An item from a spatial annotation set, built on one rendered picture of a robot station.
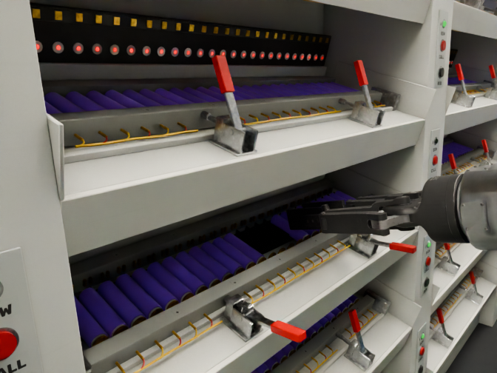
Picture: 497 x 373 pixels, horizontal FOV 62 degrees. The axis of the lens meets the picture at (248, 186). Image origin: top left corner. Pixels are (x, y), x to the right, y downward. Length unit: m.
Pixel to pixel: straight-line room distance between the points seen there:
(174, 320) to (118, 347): 0.06
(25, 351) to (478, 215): 0.39
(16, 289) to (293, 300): 0.33
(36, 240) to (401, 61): 0.64
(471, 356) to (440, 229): 1.01
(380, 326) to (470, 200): 0.44
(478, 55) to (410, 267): 0.81
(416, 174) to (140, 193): 0.55
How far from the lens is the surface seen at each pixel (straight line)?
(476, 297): 1.41
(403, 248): 0.63
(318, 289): 0.55
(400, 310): 0.87
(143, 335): 0.42
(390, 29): 0.78
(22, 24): 0.28
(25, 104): 0.27
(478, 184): 0.46
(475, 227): 0.46
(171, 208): 0.34
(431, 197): 0.48
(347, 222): 0.50
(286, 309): 0.51
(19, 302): 0.29
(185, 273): 0.49
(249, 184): 0.40
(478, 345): 1.52
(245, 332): 0.45
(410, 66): 0.76
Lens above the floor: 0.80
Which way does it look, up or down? 14 degrees down
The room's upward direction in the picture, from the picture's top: 2 degrees counter-clockwise
